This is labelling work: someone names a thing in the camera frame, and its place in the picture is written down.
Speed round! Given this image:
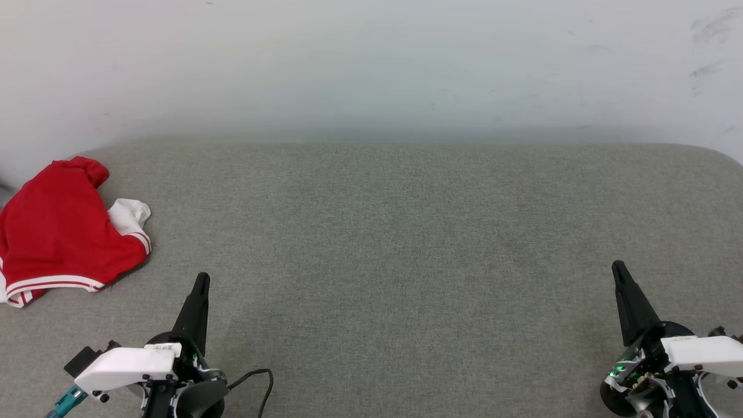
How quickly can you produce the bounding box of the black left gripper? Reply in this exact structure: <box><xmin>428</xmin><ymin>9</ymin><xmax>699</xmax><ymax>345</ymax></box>
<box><xmin>142</xmin><ymin>272</ymin><xmax>228</xmax><ymax>418</ymax></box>

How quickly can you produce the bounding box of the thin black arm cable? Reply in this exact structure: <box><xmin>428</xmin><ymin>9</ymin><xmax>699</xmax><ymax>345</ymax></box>
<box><xmin>226</xmin><ymin>368</ymin><xmax>274</xmax><ymax>418</ymax></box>

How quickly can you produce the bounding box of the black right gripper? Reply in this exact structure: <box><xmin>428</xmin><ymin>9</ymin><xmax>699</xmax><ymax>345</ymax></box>
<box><xmin>601</xmin><ymin>260</ymin><xmax>715</xmax><ymax>418</ymax></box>

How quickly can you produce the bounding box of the red and white basketball jersey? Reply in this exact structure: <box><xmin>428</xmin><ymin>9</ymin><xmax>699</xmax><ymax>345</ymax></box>
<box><xmin>0</xmin><ymin>156</ymin><xmax>152</xmax><ymax>308</ymax></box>

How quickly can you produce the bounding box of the teal left camera cable connector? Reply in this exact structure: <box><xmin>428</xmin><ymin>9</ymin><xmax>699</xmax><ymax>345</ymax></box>
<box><xmin>45</xmin><ymin>385</ymin><xmax>89</xmax><ymax>418</ymax></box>

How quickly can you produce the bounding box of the grey fabric work surface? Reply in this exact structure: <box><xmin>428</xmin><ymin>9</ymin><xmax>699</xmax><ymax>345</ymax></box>
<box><xmin>0</xmin><ymin>142</ymin><xmax>743</xmax><ymax>418</ymax></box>

